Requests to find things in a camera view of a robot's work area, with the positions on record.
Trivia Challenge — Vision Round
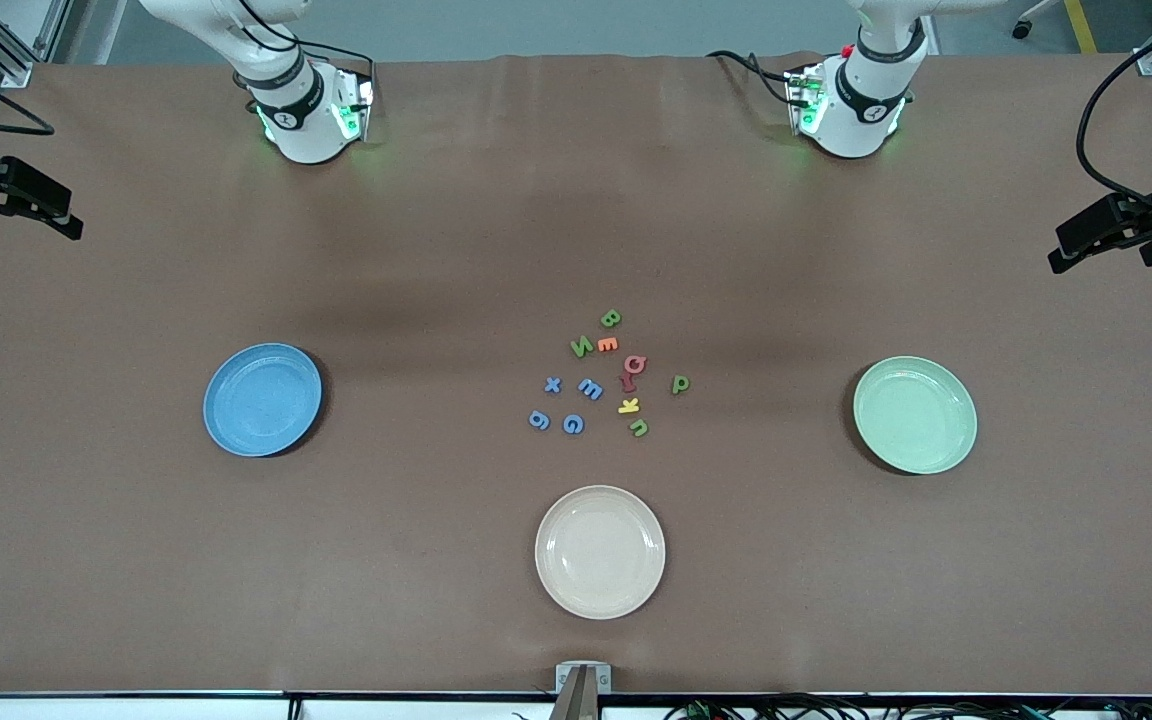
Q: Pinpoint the blue plate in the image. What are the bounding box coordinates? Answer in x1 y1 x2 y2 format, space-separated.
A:
202 343 324 459

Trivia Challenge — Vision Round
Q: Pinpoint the grey camera stand post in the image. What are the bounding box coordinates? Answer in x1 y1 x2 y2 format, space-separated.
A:
548 668 601 720

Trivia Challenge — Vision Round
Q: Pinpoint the brown paper table cover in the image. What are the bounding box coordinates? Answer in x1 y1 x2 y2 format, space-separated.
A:
0 52 1152 696

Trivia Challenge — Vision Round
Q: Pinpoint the silver camera stand bracket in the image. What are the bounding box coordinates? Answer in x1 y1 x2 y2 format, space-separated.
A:
555 661 613 694

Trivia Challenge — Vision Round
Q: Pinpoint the office chair caster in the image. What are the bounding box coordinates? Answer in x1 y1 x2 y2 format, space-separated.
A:
1012 0 1062 41

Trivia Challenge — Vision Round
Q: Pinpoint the light green plate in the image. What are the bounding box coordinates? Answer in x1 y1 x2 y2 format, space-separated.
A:
852 356 979 476

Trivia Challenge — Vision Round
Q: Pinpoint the black left base cable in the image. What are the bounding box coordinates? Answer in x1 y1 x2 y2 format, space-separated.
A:
706 48 799 109

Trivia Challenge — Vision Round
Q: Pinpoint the black right base cable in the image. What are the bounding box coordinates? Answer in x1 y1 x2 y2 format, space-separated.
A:
234 0 377 101

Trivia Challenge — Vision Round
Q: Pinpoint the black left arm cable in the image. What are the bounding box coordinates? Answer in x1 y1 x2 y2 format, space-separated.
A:
1076 8 1152 233

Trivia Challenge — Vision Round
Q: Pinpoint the black base cable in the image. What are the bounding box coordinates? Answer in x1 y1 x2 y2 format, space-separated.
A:
234 0 377 101
706 48 799 109

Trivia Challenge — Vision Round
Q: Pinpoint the beige plate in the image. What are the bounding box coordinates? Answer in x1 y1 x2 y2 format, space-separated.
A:
534 485 667 621

